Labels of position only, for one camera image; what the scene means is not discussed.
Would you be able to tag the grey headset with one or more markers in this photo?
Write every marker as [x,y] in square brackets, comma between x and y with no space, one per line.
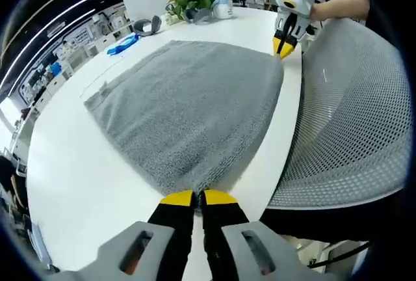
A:
[144,26]

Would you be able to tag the white wipes tub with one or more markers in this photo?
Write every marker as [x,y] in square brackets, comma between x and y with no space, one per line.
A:
[222,8]

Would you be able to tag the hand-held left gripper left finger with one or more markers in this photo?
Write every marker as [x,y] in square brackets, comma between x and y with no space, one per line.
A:
[169,229]

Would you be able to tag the grey mesh office chair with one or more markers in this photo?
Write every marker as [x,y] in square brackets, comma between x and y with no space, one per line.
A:
[351,115]

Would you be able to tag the grey towel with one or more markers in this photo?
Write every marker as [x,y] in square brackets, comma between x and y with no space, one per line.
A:
[195,108]

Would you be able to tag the blue wipes packet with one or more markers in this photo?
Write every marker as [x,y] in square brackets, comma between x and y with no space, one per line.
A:
[125,44]

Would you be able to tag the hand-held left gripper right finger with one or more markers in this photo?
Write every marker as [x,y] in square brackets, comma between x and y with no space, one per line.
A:
[224,229]

